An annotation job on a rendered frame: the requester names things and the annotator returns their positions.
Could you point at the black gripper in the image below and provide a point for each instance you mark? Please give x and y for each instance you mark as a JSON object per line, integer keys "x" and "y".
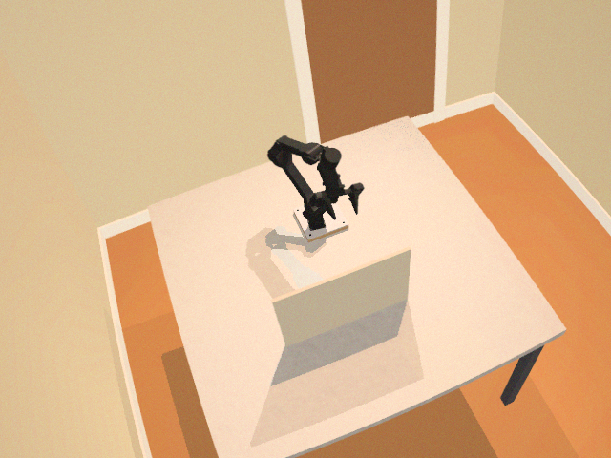
{"x": 335, "y": 188}

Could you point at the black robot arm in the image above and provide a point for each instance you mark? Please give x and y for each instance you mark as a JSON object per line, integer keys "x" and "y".
{"x": 280, "y": 154}

